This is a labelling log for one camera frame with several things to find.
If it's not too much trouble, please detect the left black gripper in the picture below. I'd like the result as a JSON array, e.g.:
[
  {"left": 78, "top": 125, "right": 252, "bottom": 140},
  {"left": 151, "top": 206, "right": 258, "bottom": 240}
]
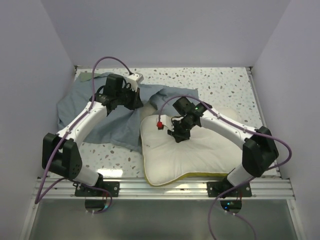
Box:
[{"left": 115, "top": 85, "right": 144, "bottom": 111}]

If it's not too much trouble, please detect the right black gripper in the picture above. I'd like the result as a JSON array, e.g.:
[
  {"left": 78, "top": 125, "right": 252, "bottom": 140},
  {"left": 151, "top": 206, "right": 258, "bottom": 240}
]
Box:
[{"left": 168, "top": 117, "right": 196, "bottom": 142}]

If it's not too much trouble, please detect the grey-blue pillowcase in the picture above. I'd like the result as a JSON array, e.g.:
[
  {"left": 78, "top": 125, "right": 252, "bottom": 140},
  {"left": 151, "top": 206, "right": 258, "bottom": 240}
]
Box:
[{"left": 57, "top": 79, "right": 199, "bottom": 152}]

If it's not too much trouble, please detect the white pillow yellow edge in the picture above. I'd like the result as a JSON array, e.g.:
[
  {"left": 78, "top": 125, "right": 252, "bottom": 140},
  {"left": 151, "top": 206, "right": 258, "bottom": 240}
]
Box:
[{"left": 140, "top": 115, "right": 242, "bottom": 187}]

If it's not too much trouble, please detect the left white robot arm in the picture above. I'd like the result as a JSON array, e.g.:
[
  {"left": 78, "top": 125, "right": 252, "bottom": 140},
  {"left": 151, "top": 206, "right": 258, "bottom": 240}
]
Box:
[{"left": 42, "top": 73, "right": 144, "bottom": 197}]

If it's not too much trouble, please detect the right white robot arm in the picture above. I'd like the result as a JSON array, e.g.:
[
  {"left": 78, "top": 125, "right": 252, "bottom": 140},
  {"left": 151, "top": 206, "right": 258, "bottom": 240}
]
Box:
[{"left": 167, "top": 96, "right": 279, "bottom": 197}]

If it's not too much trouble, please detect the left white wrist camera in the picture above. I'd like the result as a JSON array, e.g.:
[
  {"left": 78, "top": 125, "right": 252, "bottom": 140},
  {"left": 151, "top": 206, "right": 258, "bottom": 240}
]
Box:
[{"left": 124, "top": 73, "right": 144, "bottom": 92}]

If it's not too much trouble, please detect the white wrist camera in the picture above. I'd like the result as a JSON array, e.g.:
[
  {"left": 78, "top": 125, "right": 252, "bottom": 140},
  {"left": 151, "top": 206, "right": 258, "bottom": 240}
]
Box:
[
  {"left": 124, "top": 73, "right": 144, "bottom": 92},
  {"left": 156, "top": 115, "right": 174, "bottom": 131}
]

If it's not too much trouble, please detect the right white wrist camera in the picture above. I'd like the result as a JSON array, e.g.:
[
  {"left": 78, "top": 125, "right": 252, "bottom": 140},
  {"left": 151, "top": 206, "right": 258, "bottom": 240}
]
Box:
[{"left": 156, "top": 115, "right": 174, "bottom": 131}]

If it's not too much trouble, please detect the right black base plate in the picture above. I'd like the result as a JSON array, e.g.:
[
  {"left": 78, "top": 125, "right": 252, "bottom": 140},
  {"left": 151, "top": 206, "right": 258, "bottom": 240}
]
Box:
[{"left": 206, "top": 181, "right": 253, "bottom": 198}]

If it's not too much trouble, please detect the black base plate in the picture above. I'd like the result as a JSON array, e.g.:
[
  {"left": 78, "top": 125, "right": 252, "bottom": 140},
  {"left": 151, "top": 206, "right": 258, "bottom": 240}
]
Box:
[
  {"left": 206, "top": 181, "right": 253, "bottom": 198},
  {"left": 72, "top": 181, "right": 120, "bottom": 197}
]

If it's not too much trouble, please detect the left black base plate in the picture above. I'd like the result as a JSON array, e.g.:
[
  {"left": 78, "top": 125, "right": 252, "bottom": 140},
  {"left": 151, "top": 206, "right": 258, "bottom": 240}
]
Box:
[{"left": 72, "top": 181, "right": 120, "bottom": 197}]

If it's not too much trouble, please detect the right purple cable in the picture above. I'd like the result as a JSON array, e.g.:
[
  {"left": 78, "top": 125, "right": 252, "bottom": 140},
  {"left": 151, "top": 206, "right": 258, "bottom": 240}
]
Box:
[{"left": 158, "top": 95, "right": 293, "bottom": 240}]

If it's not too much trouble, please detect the purple cable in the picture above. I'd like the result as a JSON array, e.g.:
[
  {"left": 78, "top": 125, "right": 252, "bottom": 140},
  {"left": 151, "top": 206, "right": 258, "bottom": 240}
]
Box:
[
  {"left": 33, "top": 56, "right": 133, "bottom": 205},
  {"left": 158, "top": 95, "right": 293, "bottom": 240}
]

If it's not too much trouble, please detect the aluminium front rail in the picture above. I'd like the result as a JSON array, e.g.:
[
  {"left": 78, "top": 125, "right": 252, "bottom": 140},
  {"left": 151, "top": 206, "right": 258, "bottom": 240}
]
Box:
[{"left": 31, "top": 176, "right": 297, "bottom": 201}]

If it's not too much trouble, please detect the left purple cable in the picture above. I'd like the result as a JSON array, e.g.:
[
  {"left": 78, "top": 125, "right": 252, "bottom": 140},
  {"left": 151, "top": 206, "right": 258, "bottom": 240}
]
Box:
[{"left": 33, "top": 56, "right": 133, "bottom": 205}]

